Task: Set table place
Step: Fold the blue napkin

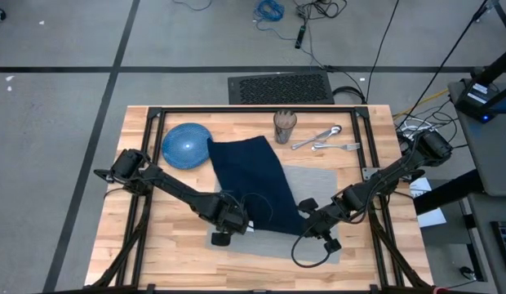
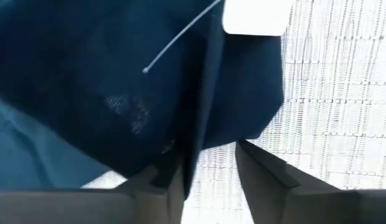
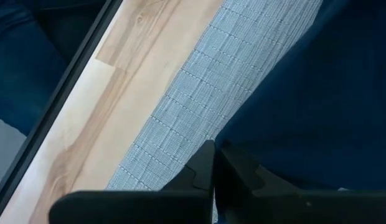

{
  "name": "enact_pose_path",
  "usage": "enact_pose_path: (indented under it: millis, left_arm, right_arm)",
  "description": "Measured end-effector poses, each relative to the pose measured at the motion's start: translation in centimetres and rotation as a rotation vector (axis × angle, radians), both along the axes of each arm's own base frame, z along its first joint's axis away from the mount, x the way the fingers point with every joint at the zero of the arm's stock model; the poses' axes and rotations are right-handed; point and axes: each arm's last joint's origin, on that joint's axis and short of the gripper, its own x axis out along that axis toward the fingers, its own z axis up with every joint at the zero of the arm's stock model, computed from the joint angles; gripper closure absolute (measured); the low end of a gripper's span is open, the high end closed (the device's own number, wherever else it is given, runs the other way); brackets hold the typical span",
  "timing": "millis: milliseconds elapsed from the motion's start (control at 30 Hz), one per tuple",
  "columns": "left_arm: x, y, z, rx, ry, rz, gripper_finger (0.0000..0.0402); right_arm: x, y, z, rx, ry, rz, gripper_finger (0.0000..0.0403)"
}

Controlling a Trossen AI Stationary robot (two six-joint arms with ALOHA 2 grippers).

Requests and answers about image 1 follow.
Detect black coiled cable loop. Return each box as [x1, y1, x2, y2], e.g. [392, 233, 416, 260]
[332, 85, 367, 105]

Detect black keyboard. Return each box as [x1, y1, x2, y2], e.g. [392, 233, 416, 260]
[490, 220, 506, 274]

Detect silver spoon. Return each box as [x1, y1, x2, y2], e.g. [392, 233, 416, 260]
[310, 124, 343, 151]

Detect long black floor cable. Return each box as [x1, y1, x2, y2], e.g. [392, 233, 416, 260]
[365, 0, 401, 104]

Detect thin black stand pole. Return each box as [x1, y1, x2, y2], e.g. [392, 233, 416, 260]
[397, 0, 493, 127]

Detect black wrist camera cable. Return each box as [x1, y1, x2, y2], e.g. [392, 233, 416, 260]
[290, 226, 334, 270]
[218, 188, 275, 234]

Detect clear faceted drinking glass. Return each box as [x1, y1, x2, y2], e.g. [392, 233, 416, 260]
[273, 109, 298, 145]

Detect dark blue cloth napkin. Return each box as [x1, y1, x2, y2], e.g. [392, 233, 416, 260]
[206, 136, 307, 237]

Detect black power strip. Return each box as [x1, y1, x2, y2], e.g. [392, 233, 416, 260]
[294, 24, 308, 50]

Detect black aluminium table frame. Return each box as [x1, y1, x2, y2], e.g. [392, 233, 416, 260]
[85, 105, 436, 294]

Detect black support beam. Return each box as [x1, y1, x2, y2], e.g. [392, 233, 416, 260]
[411, 169, 485, 216]

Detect yellow floor cable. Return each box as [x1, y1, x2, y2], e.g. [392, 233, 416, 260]
[393, 88, 450, 119]

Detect grey desk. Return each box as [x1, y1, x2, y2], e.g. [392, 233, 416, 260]
[447, 79, 506, 197]
[467, 191, 506, 294]

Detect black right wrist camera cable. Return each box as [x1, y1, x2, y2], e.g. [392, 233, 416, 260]
[290, 226, 334, 270]

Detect blue coiled cable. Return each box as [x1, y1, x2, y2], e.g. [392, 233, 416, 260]
[252, 0, 297, 42]

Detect white paper sheet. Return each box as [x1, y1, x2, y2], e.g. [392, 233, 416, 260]
[407, 177, 448, 229]

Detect black labelled device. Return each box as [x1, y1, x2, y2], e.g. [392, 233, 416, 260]
[455, 77, 506, 123]

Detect silver fork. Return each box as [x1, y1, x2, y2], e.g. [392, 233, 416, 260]
[316, 141, 362, 152]

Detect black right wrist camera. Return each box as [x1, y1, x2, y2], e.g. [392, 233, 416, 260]
[322, 238, 343, 255]

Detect blue patterned plate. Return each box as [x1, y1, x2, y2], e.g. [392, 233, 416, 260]
[161, 122, 214, 171]

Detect black left wrist camera cable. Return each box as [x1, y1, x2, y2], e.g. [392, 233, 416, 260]
[218, 188, 275, 234]

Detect thin black floor cable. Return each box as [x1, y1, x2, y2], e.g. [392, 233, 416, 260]
[173, 0, 213, 12]

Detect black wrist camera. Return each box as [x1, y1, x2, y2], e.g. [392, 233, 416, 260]
[228, 198, 248, 216]
[322, 238, 343, 255]

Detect grey woven placemat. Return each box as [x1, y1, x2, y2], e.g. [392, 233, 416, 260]
[206, 165, 342, 265]

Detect tangled black cables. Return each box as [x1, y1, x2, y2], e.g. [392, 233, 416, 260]
[293, 0, 348, 21]

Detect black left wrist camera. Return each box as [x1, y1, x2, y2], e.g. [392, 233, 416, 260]
[228, 198, 248, 216]

